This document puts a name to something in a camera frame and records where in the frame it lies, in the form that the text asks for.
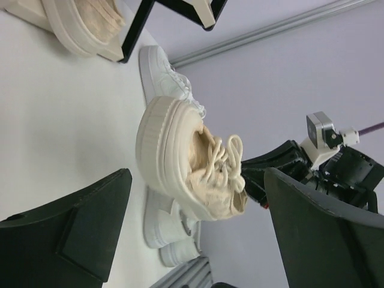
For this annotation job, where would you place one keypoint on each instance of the beige lace sneaker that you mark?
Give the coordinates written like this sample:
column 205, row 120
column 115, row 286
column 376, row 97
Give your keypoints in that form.
column 85, row 28
column 179, row 157

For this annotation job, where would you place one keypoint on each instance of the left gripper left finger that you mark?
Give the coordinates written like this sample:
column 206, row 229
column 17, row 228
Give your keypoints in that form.
column 69, row 242

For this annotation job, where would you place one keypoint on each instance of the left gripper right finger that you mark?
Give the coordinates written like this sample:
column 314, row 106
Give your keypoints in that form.
column 323, row 241

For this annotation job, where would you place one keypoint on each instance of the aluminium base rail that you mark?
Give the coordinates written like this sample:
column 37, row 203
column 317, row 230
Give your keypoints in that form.
column 194, row 274

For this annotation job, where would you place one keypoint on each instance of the white sneaker front left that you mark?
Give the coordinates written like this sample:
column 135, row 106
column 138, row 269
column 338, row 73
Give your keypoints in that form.
column 165, row 222

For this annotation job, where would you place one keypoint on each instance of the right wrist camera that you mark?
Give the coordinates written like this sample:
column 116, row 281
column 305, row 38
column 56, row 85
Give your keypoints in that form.
column 323, row 140

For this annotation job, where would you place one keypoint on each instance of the beige three-tier shoe shelf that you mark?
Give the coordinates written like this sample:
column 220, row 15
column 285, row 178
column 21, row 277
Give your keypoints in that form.
column 182, row 27

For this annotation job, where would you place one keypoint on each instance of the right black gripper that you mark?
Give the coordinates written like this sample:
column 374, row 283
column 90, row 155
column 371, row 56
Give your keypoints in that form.
column 350, row 176

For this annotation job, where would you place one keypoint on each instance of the right aluminium corner post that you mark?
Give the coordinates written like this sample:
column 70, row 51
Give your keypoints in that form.
column 308, row 17

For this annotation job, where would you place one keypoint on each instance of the white sneaker front right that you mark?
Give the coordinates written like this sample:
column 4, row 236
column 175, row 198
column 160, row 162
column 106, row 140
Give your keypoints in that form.
column 179, row 252

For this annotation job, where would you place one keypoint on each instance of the white sneaker back left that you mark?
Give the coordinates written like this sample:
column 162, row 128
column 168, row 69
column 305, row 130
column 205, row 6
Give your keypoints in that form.
column 159, row 78

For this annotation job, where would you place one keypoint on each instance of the white sneaker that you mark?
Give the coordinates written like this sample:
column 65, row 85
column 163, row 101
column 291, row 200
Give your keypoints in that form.
column 165, row 222
column 159, row 78
column 179, row 252

